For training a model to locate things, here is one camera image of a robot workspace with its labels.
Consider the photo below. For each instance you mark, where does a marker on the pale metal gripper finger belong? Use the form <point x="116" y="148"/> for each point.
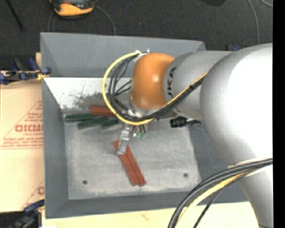
<point x="125" y="134"/>

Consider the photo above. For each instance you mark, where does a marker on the dark green flat block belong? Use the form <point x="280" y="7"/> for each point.
<point x="92" y="123"/>
<point x="79" y="117"/>
<point x="110" y="124"/>

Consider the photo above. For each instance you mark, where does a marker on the red-brown flat block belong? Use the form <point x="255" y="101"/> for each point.
<point x="101" y="111"/>
<point x="135" y="165"/>
<point x="124" y="165"/>

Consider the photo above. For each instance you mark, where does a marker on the grey metal bin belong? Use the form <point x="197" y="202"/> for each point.
<point x="92" y="165"/>

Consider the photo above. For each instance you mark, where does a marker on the brown cardboard board red print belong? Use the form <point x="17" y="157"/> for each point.
<point x="19" y="155"/>

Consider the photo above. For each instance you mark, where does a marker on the black cylinder on white bracket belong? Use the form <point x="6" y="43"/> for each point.
<point x="178" y="122"/>

